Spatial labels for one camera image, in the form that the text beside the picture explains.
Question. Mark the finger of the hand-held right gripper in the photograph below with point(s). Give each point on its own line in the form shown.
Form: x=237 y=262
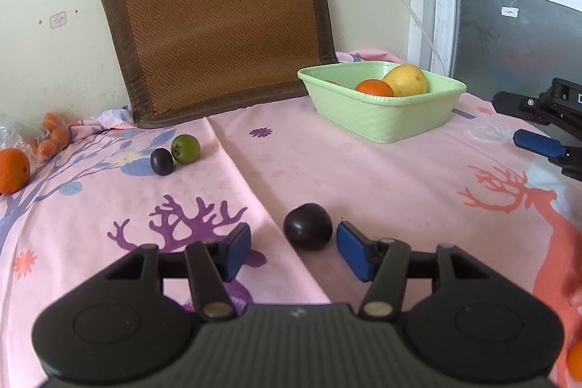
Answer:
x=536 y=144
x=518 y=104

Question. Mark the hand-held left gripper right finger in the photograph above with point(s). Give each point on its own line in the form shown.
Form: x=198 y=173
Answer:
x=354 y=251

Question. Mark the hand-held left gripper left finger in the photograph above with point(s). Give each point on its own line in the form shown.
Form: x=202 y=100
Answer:
x=237 y=249

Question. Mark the green fruit with dark mark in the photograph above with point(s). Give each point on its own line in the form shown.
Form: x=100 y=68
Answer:
x=185 y=148

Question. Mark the large yellow citrus fruit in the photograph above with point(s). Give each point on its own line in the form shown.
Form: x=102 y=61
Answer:
x=407 y=80

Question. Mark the small dark plum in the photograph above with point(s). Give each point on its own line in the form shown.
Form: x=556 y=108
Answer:
x=161 y=162

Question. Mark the light green plastic basin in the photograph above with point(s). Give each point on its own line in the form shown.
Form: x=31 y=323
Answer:
x=386 y=120

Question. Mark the large tangerine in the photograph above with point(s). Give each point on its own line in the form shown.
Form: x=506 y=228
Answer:
x=373 y=88

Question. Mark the pink printed bedsheet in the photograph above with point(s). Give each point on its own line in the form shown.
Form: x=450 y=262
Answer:
x=363 y=179

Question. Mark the orange carrots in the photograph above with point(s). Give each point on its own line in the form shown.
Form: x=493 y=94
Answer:
x=54 y=138

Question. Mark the brown woven seat mat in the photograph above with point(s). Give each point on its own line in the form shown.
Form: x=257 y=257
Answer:
x=213 y=15

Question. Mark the big orange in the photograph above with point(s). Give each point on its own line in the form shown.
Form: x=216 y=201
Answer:
x=12 y=170

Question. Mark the clear plastic bag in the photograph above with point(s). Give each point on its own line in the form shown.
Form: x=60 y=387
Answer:
x=11 y=135

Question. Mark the white wall socket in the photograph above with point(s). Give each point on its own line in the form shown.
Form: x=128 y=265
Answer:
x=58 y=20

